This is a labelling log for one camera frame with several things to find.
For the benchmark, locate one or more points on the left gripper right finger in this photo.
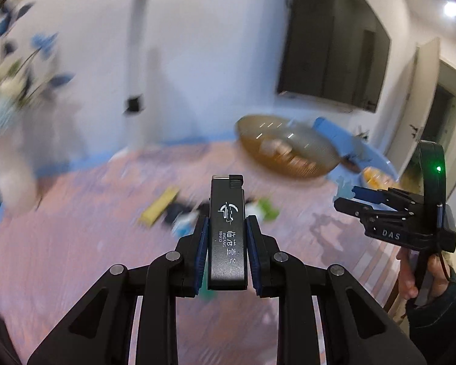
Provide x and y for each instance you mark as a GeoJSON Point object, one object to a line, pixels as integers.
{"type": "Point", "coordinates": [325, 315]}

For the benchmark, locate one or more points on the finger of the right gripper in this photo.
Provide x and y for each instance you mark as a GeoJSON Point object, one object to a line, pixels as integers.
{"type": "Point", "coordinates": [392, 197]}
{"type": "Point", "coordinates": [365, 210]}

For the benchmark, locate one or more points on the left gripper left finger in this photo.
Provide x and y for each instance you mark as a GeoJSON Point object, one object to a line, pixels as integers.
{"type": "Point", "coordinates": [98, 329]}

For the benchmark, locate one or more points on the black lighter with text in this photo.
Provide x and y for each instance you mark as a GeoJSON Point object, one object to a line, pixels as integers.
{"type": "Point", "coordinates": [227, 254]}

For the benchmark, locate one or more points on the person right hand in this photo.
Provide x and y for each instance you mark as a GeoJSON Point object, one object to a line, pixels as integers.
{"type": "Point", "coordinates": [406, 280]}

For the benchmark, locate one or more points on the plate with orange slices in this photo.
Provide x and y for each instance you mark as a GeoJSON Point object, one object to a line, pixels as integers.
{"type": "Point", "coordinates": [374, 178]}

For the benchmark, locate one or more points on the blue shelf back panel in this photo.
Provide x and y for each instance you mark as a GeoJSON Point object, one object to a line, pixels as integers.
{"type": "Point", "coordinates": [362, 153]}

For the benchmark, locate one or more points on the white door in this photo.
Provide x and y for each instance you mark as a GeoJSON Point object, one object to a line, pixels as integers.
{"type": "Point", "coordinates": [417, 108]}

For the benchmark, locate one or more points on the green jelly toy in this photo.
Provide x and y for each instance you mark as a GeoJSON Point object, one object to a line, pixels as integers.
{"type": "Point", "coordinates": [268, 211]}

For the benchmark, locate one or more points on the amber ribbed glass bowl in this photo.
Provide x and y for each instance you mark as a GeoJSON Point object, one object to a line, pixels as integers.
{"type": "Point", "coordinates": [287, 147]}

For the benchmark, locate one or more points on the pink patterned table cloth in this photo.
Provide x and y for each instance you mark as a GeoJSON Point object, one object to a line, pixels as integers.
{"type": "Point", "coordinates": [89, 220]}

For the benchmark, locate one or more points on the teal jelly toy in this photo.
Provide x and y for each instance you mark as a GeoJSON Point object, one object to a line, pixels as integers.
{"type": "Point", "coordinates": [205, 294]}

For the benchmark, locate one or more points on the yellow small box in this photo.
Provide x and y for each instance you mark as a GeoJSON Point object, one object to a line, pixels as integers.
{"type": "Point", "coordinates": [152, 213]}

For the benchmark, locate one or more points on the white charger cube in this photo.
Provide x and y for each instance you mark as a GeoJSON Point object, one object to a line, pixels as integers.
{"type": "Point", "coordinates": [184, 224]}

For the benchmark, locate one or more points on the white lamp pole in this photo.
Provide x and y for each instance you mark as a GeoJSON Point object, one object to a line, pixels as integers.
{"type": "Point", "coordinates": [139, 115]}

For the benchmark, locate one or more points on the white ceramic vase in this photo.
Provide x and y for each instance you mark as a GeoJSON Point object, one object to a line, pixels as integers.
{"type": "Point", "coordinates": [18, 184]}

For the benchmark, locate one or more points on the blue white artificial flowers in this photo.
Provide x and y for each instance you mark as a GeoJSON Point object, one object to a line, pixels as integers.
{"type": "Point", "coordinates": [25, 81]}

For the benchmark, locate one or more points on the black wall television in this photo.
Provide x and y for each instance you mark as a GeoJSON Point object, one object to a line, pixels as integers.
{"type": "Point", "coordinates": [336, 50]}

